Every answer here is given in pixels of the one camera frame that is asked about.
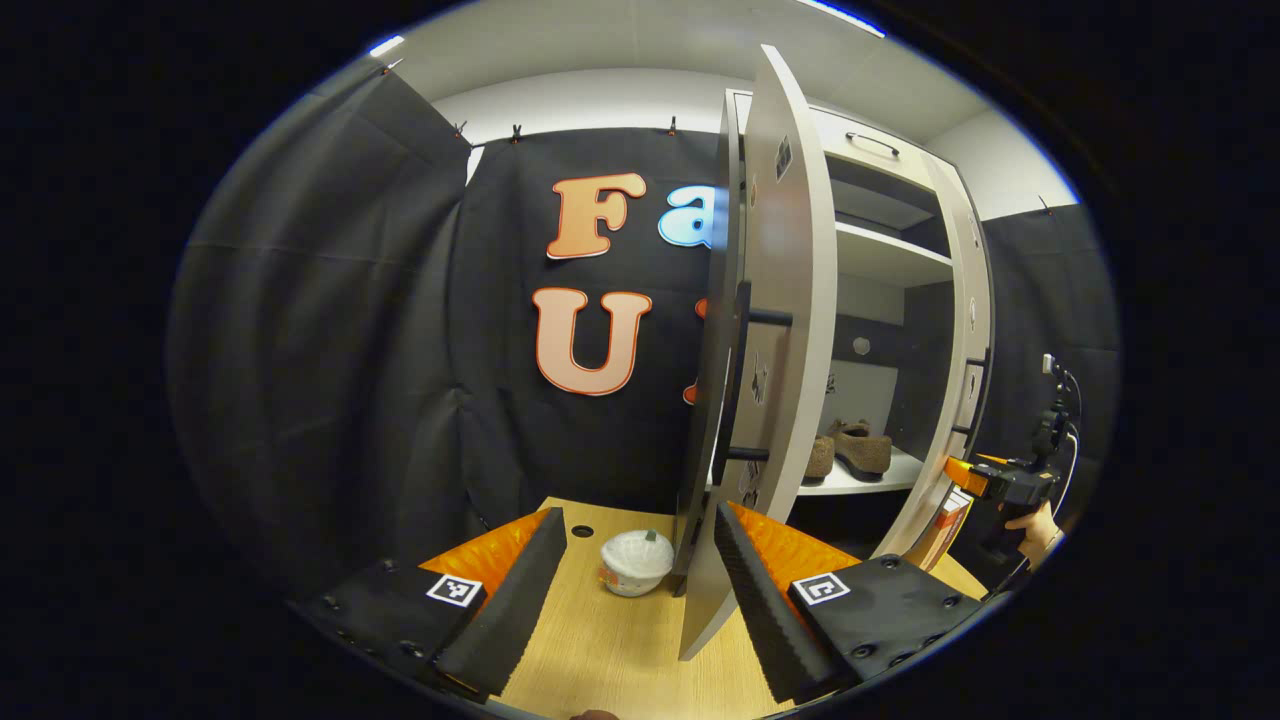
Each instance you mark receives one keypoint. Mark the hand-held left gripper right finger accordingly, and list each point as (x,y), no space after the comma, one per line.
(760,600)

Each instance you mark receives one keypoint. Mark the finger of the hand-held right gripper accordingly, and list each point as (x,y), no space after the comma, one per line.
(970,475)

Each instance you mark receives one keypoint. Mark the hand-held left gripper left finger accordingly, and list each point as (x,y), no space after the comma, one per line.
(515,600)

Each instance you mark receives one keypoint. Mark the brown fuzzy shoe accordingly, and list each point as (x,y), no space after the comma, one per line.
(820,460)
(865,455)

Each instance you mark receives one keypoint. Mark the white shoe cabinet door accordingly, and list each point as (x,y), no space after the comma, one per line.
(800,260)
(955,260)

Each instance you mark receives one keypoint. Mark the white shoe cabinet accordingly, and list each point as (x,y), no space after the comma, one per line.
(880,255)

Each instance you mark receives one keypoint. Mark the white cabinet drawer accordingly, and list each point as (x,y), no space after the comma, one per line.
(830,128)

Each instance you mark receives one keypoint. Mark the white bowl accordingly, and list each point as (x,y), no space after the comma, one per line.
(637,560)

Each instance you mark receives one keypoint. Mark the black backdrop cloth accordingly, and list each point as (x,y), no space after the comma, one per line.
(320,350)

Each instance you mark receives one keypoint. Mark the ceiling light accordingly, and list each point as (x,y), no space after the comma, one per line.
(386,46)

